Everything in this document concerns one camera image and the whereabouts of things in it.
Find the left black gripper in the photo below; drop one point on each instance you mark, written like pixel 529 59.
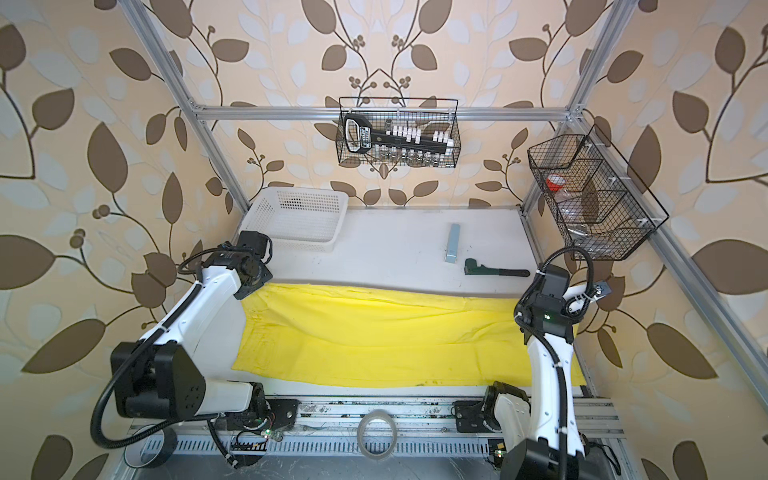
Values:
pixel 265 276

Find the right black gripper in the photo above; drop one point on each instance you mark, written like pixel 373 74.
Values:
pixel 570 317

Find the yellow trousers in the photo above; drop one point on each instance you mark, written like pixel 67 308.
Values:
pixel 371 338

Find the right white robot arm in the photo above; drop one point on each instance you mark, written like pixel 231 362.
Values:
pixel 549 446

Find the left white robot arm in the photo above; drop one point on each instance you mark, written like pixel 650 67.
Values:
pixel 157 377

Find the white plastic basket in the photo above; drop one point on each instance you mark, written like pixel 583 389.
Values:
pixel 298 218

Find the green pipe wrench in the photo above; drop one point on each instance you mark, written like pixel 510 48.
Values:
pixel 473 268

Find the light blue block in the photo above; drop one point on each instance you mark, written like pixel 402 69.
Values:
pixel 452 245

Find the red white cup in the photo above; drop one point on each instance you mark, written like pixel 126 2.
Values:
pixel 555 183

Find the black socket set holder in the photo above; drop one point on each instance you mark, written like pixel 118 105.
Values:
pixel 360 136

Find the clear tape roll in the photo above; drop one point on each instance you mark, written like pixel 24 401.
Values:
pixel 377 435

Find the black tape roll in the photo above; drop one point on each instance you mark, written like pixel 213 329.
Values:
pixel 153 451

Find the side black wire basket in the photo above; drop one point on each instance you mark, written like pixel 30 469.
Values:
pixel 606 208

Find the back black wire basket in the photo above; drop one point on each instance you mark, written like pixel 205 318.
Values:
pixel 432 113

